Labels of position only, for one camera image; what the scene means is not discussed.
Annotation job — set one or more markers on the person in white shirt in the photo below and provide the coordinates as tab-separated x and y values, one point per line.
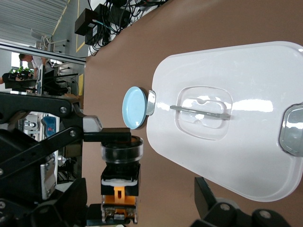
35	61

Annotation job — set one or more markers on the aluminium frame beam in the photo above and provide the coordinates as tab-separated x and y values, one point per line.
47	52

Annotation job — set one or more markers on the light blue round plate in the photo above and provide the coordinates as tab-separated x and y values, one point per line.
133	106

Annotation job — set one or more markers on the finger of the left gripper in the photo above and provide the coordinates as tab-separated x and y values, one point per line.
94	215
113	134

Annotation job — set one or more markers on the black power adapter box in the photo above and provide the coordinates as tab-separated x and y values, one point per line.
84	22
113	13

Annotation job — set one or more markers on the orange push button switch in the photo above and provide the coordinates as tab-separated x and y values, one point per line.
120	177

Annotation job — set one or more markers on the white lidded storage box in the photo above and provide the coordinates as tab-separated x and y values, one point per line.
248	160

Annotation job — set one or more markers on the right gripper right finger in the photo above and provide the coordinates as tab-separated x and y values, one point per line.
222	212

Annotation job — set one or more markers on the grey box latch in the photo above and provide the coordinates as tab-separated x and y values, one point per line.
151	102
292	130

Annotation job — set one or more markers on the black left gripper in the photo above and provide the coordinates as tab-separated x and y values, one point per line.
14	151

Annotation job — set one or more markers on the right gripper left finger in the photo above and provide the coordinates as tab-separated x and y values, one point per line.
66	208

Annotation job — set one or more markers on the green potted plant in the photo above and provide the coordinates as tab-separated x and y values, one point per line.
20	71

